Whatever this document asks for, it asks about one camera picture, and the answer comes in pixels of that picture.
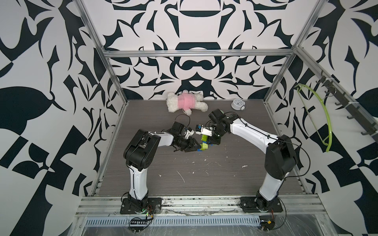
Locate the light lime lego brick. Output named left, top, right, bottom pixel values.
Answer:
left=201, top=143, right=208, bottom=150

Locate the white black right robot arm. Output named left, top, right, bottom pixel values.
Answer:
left=209, top=109, right=299, bottom=202

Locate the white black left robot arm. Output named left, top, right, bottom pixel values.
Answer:
left=123, top=122, right=201, bottom=205

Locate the white alarm clock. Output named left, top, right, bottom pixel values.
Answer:
left=231, top=99, right=246, bottom=111

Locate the white plush teddy pink shirt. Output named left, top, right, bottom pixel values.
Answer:
left=166, top=90, right=208, bottom=116

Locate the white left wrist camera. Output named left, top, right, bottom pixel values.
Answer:
left=185, top=128, right=195, bottom=139

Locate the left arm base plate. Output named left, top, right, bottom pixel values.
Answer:
left=120, top=197, right=162, bottom=214

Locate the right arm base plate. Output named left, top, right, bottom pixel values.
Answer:
left=239, top=197, right=283, bottom=213

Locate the black connector left cable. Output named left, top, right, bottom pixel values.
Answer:
left=128, top=217, right=151, bottom=232

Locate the black connector cable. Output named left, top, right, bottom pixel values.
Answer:
left=128, top=217, right=151, bottom=232
left=259, top=217, right=276, bottom=231

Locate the black connector right cable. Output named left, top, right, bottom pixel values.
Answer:
left=259, top=217, right=276, bottom=231

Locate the black wall hook rack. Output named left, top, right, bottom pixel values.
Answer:
left=316, top=71, right=378, bottom=142

